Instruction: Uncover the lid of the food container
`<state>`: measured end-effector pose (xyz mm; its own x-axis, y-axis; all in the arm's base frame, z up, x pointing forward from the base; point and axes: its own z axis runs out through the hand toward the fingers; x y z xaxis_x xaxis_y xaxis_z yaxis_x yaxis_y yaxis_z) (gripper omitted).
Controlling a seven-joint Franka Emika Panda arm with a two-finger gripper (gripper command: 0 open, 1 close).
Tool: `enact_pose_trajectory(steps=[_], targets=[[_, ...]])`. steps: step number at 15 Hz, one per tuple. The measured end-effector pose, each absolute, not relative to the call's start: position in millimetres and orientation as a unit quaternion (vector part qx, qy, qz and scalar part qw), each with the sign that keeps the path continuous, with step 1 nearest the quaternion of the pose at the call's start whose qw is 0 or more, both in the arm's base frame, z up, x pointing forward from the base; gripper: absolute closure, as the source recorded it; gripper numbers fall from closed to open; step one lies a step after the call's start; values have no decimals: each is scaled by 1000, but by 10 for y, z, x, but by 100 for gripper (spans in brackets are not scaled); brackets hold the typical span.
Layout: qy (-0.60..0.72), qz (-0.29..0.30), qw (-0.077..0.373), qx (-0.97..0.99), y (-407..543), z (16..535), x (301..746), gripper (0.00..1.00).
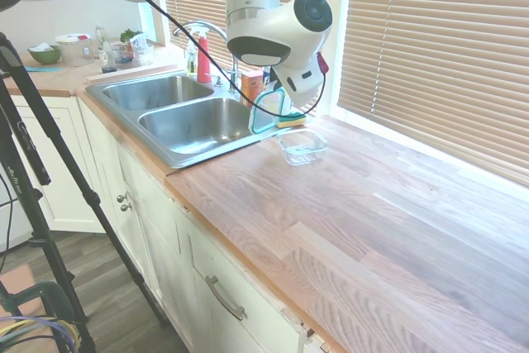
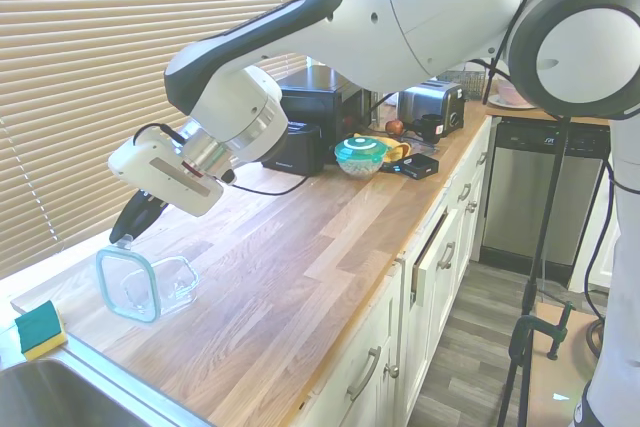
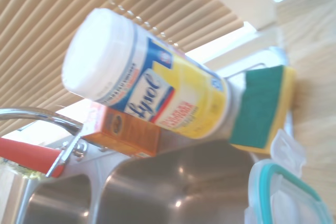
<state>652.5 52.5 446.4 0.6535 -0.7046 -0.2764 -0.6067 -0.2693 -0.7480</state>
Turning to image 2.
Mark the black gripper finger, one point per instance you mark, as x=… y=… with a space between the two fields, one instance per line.
x=152 y=204
x=129 y=223

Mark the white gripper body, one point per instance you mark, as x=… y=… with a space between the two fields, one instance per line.
x=155 y=172

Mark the clear glass food container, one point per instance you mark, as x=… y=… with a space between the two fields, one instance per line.
x=175 y=287

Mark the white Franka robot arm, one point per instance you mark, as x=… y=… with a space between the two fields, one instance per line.
x=400 y=22

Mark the round teal white lid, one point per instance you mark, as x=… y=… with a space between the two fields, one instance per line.
x=360 y=147

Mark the wide beige window blind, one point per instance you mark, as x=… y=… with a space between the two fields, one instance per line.
x=100 y=47

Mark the yellow green sponge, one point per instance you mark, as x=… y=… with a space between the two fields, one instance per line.
x=40 y=332

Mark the black countertop appliance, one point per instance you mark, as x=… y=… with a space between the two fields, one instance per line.
x=300 y=152

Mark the black toaster oven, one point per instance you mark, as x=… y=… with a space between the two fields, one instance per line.
x=320 y=97

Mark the stainless steel sink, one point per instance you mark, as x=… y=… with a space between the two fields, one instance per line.
x=50 y=397

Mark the clear round bowl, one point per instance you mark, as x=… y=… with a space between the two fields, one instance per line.
x=357 y=171

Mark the small blue black device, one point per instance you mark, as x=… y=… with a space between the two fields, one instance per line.
x=395 y=168

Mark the yellow cloth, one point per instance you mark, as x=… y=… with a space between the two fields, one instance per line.
x=397 y=149

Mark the red apple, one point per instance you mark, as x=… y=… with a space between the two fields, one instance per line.
x=395 y=126

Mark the black flat box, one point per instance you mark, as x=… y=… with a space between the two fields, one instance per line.
x=422 y=166

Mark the black mug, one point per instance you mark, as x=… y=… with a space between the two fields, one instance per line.
x=430 y=124

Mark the silver toaster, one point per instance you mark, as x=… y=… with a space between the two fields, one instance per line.
x=430 y=97

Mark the round silver cabinet knob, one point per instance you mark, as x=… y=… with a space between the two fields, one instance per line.
x=392 y=371
x=471 y=207

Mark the white kitchen base cabinet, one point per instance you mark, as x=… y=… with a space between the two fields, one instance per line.
x=430 y=347

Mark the white plate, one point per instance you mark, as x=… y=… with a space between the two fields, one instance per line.
x=510 y=104

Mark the pink bowl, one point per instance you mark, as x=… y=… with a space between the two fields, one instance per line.
x=509 y=91

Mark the stainless steel dishwasher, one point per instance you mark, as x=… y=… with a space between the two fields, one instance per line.
x=520 y=197

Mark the black tripod stand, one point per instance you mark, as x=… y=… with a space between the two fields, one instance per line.
x=537 y=277

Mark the green clamp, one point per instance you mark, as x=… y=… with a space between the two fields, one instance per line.
x=562 y=327

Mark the white side cabinet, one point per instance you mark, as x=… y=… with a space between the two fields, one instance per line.
x=580 y=277

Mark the brown base board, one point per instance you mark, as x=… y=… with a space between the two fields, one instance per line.
x=580 y=327

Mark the dark red wrist camera mount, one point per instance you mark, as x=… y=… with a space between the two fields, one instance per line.
x=192 y=170

